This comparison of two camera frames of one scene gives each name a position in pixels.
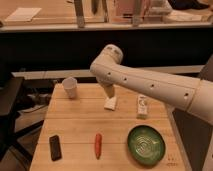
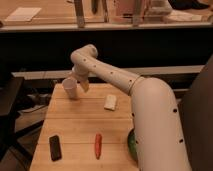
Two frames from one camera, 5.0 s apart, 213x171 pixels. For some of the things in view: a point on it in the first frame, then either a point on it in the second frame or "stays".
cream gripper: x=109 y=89 → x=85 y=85
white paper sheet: x=23 y=14 stays
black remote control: x=55 y=149 stays
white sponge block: x=110 y=103 stays
